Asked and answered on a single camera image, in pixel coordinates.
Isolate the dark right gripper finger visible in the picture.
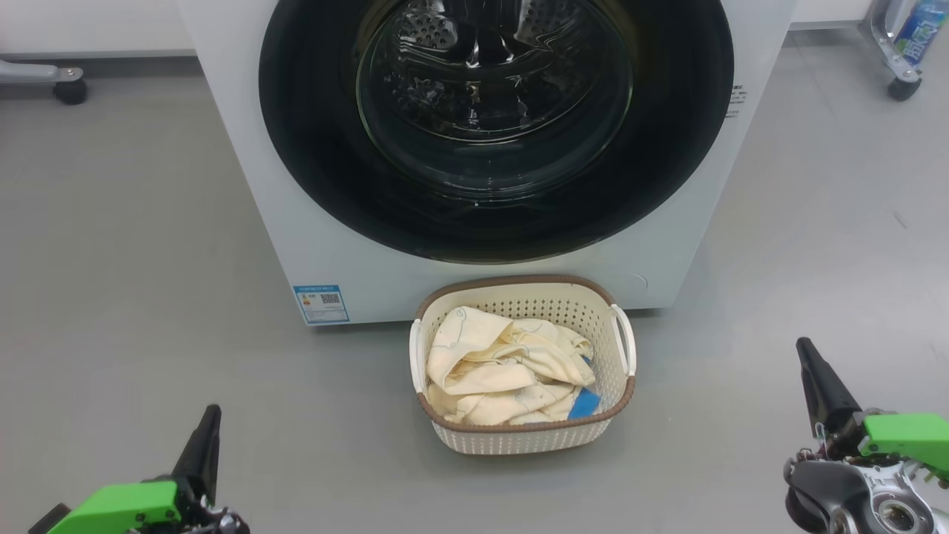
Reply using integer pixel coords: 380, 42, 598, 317
796, 337, 865, 443

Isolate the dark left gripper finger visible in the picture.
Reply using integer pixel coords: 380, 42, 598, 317
172, 404, 222, 507

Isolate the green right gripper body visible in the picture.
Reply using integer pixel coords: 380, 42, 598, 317
814, 412, 949, 481

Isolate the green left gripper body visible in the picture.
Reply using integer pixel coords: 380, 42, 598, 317
46, 478, 250, 534

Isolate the cream printed garment blue trim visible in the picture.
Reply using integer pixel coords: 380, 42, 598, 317
441, 369, 601, 427
427, 306, 595, 395

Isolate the black round glass washer door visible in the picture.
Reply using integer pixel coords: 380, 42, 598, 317
258, 0, 735, 265

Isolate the white front-load washing machine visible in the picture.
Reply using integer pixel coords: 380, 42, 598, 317
176, 0, 798, 327

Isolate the blue energy label sticker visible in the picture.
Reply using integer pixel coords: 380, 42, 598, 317
292, 284, 351, 326

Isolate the cream perforated laundry basket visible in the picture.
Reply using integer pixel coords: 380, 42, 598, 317
409, 274, 637, 455

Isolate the grey wheeled leg black caster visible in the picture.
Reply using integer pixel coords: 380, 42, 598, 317
0, 59, 88, 106

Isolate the metal cart frame with caster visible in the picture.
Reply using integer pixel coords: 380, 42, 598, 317
860, 0, 927, 102

